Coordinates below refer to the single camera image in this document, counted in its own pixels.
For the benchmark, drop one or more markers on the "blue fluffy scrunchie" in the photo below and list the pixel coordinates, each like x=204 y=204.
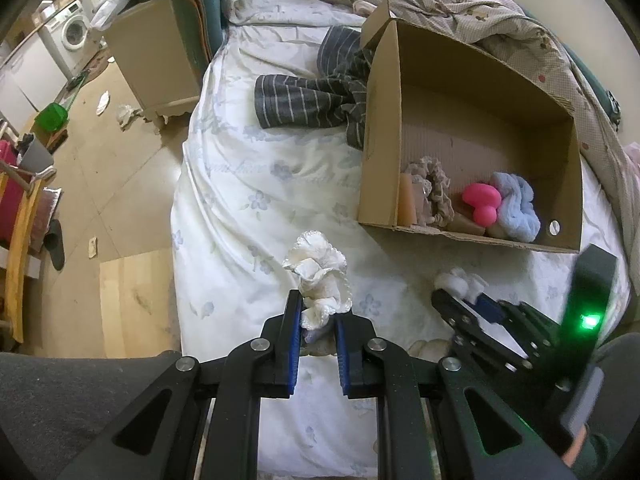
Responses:
x=520 y=210

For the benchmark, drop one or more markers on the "white paper scrap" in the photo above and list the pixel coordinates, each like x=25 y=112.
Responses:
x=103 y=102

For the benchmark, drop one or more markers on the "teal pillow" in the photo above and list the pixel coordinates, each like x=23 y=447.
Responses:
x=590 y=77

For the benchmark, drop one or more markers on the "crumpled tissue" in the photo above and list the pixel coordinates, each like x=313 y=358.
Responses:
x=127 y=116

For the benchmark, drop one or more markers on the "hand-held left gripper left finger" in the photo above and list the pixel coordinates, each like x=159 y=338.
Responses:
x=295 y=345

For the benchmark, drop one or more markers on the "wooden chair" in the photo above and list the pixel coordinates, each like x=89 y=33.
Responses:
x=25 y=240

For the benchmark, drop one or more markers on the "cream lace scrunchie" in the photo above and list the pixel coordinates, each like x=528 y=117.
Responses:
x=315 y=270

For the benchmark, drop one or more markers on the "person's right forearm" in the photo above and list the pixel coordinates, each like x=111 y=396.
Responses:
x=600 y=455

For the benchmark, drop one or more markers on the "teal headboard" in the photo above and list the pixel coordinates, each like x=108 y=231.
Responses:
x=200 y=20

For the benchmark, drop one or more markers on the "person's left leg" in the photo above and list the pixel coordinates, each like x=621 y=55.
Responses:
x=60 y=410

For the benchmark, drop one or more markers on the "quilted seat cushion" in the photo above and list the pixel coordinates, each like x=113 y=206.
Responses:
x=47 y=220

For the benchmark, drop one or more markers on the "dark slipper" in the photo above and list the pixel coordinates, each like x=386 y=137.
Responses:
x=56 y=247

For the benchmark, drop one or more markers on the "red suitcase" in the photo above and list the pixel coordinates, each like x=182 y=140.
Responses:
x=10 y=195

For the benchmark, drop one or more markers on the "brown cardboard box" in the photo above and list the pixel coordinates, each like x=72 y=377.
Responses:
x=475 y=120

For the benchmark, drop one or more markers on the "grey-beige lace scrunchie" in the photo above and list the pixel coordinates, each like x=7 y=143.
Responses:
x=435 y=180

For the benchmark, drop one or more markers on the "light wooden board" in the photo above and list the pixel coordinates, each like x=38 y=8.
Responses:
x=135 y=305

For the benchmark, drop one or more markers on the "white plastic bag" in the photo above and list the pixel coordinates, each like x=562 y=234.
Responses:
x=112 y=5

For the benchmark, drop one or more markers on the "beige foam cylinder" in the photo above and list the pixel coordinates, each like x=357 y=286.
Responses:
x=407 y=200

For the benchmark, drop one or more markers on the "pink cloth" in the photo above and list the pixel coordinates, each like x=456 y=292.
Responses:
x=632 y=156

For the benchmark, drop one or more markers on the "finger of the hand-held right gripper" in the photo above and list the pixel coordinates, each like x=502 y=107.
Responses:
x=487 y=307
x=450 y=310

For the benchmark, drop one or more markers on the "beige patterned quilt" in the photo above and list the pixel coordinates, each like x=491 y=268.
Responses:
x=450 y=0

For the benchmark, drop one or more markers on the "grey striped garment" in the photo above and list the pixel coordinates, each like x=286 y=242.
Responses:
x=300 y=100

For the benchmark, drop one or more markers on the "beige nightstand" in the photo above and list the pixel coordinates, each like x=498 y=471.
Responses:
x=150 y=55

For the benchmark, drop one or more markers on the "white floor cabinet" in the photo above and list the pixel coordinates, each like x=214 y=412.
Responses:
x=25 y=85

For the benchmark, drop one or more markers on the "white washing machine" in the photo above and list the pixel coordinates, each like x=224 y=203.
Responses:
x=70 y=35

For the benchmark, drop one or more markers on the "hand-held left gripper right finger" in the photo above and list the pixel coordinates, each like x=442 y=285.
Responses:
x=342 y=355

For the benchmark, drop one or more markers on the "green dustpan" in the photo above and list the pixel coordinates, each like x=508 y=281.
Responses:
x=50 y=116

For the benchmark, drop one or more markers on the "small floor tag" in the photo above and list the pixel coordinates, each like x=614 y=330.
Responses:
x=92 y=247

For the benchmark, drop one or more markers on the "grey bin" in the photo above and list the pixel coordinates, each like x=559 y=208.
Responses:
x=36 y=155

